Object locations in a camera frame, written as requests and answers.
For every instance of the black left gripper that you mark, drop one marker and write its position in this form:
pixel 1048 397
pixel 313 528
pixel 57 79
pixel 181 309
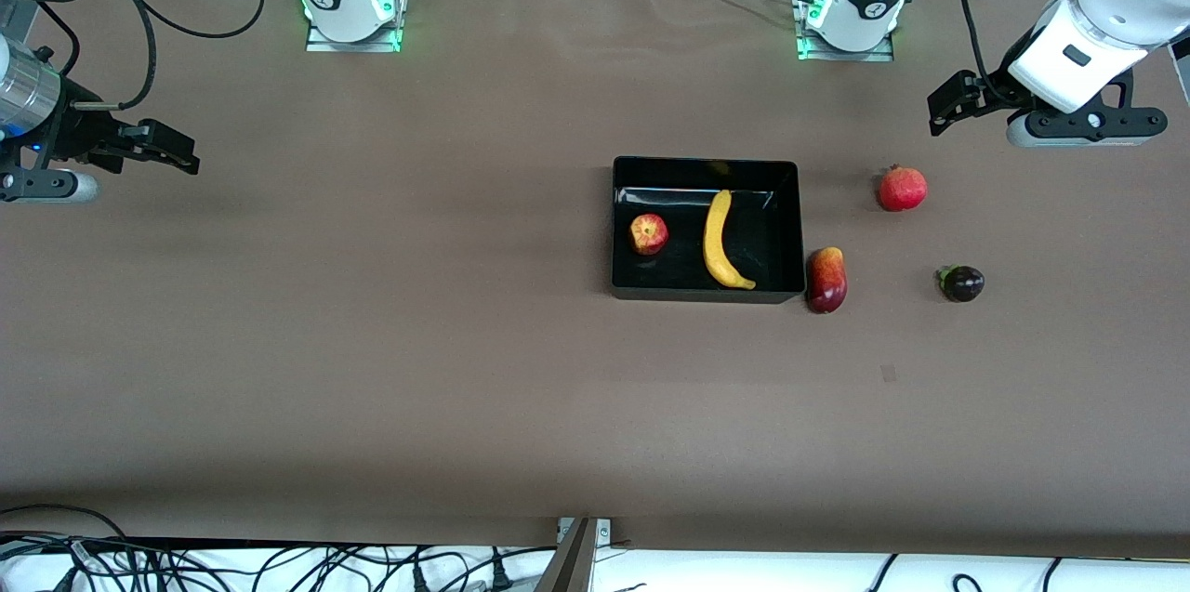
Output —
pixel 997 89

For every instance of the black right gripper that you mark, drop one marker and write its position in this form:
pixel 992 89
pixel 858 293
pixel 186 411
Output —
pixel 67 129

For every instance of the yellow banana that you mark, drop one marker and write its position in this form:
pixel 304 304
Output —
pixel 715 243

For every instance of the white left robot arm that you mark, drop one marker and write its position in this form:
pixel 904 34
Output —
pixel 1116 6

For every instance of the red pomegranate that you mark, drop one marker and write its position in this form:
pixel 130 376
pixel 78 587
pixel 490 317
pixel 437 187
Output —
pixel 902 190

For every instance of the dark purple mangosteen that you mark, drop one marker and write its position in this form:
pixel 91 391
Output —
pixel 963 284

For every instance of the small aluminium bracket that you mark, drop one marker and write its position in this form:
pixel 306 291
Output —
pixel 604 532

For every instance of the black plastic box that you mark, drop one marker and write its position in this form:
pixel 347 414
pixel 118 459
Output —
pixel 772 239

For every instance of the red yellow apple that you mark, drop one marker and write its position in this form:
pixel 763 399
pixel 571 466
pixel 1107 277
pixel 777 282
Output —
pixel 649 234

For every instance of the brown paper table cover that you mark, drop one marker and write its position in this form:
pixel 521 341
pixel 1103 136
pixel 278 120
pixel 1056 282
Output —
pixel 558 434

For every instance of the grey metal bar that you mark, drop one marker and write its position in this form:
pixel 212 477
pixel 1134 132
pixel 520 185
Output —
pixel 569 564

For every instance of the aluminium arm base plate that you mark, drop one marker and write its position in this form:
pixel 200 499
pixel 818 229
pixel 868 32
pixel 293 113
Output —
pixel 846 56
pixel 353 46

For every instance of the red yellow mango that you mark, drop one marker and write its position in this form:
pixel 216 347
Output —
pixel 826 281

